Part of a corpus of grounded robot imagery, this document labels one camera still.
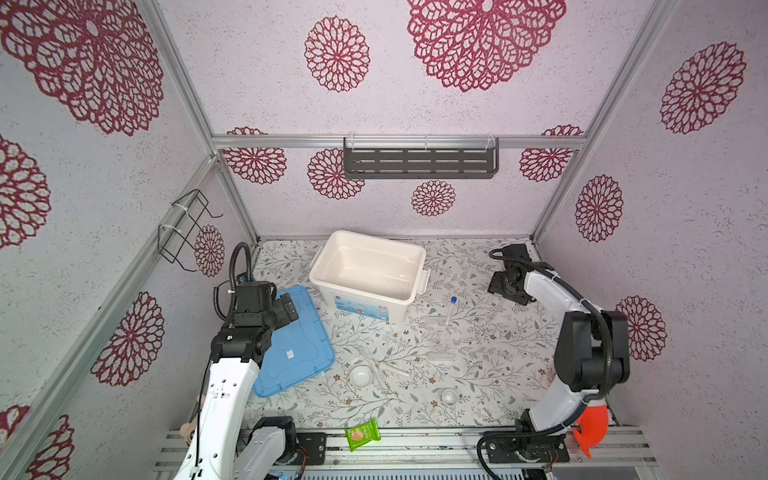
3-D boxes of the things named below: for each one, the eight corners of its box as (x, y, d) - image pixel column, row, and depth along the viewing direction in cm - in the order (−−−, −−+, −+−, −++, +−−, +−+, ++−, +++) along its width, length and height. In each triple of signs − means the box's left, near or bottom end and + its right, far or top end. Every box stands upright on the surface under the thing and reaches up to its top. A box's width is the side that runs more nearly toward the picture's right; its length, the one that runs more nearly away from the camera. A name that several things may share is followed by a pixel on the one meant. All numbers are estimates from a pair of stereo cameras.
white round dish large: (350, 387, 86) (349, 384, 84) (351, 368, 89) (351, 365, 87) (372, 387, 86) (372, 384, 84) (372, 368, 89) (372, 365, 87)
